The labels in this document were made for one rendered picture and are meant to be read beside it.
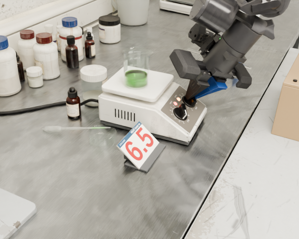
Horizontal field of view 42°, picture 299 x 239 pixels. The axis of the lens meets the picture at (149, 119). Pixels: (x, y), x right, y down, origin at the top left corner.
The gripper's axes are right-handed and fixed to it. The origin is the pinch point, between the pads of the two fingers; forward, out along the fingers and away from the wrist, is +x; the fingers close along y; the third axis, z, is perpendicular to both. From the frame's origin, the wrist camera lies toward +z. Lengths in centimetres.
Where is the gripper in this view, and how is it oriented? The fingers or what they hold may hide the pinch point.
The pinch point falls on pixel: (198, 87)
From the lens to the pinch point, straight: 80.7
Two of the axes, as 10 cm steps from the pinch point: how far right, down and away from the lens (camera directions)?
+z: -3.2, -7.8, 5.4
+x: -4.9, 6.3, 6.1
